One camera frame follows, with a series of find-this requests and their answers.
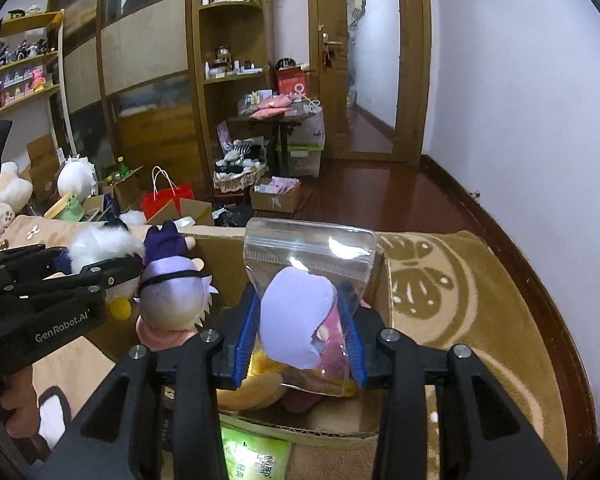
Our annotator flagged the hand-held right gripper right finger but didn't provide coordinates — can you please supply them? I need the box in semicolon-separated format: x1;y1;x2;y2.
337;284;565;480

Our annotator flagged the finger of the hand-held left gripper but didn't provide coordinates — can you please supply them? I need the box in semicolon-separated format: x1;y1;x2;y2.
7;254;144;307
0;243;75;283

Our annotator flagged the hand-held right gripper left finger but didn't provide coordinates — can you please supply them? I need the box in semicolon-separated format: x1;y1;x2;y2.
40;287;262;480

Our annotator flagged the yellow dog plush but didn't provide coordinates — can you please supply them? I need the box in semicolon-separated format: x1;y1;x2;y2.
216;352;287;412

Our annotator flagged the purple plush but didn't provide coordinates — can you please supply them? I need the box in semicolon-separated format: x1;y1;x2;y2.
243;218;377;397

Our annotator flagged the pink bear plush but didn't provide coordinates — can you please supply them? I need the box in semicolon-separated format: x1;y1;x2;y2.
281;299;375;412

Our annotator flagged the lavender-haired doll plush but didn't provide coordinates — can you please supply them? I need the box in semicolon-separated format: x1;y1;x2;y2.
132;220;217;352

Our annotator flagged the printed cardboard box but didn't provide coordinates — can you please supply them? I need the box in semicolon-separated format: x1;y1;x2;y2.
99;222;397;442

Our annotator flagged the person's left hand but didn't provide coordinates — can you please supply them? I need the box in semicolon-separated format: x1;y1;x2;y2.
0;367;42;440

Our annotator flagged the beige flower blanket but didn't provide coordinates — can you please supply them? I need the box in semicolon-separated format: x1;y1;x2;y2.
0;212;153;453

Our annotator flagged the cream pink plush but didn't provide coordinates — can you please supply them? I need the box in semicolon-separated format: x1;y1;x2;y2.
0;202;18;242

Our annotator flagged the green frog toy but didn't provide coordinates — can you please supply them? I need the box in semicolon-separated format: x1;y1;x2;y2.
61;193;84;222

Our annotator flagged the white tan-patched dog plush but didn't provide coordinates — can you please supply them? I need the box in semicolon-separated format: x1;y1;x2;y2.
0;161;34;211

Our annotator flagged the open carton with bottles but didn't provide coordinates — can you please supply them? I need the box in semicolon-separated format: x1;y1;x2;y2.
99;165;144;212

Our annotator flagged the white round plush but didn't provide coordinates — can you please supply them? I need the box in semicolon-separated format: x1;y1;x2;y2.
56;156;99;199

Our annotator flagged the flat cardboard box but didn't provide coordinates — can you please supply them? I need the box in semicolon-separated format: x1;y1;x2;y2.
26;135;64;204

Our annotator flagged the red paper bag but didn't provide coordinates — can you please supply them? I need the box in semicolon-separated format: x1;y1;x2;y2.
140;166;196;222

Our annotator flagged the empty brown carton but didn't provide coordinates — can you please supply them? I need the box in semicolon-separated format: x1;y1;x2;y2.
144;198;215;228

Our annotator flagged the green tissue pack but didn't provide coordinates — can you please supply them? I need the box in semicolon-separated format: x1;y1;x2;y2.
220;425;292;480

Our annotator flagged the tan patterned blanket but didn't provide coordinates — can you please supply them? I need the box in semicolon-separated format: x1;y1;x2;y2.
290;230;570;480

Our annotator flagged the small carton of pink packets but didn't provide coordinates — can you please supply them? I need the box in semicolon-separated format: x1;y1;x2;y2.
249;176;304;214

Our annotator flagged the basket of socks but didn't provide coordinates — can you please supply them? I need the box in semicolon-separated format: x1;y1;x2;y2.
213;137;272;194

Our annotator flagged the white shelf rack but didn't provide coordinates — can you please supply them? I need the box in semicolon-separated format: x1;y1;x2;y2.
0;10;77;162

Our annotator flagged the row of pastel figurines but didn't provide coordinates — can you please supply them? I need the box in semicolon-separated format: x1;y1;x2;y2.
0;64;57;112

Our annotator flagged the translucent storage box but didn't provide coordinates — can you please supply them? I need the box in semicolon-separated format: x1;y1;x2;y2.
275;109;327;179

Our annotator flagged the row of dark figurines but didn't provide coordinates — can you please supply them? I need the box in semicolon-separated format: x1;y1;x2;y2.
0;36;52;70

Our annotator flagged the wooden corner shelf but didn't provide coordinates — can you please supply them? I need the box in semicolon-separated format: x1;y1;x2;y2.
186;0;277;197

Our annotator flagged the wooden wardrobe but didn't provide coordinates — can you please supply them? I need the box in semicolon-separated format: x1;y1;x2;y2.
47;0;207;202

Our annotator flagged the small dark table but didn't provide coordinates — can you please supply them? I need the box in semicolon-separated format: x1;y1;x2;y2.
226;111;317;179

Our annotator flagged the wooden door with glass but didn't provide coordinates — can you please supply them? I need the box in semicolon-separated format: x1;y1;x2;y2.
311;0;432;164

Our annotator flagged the red gift box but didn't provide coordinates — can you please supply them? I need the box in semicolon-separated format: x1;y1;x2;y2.
274;64;312;97

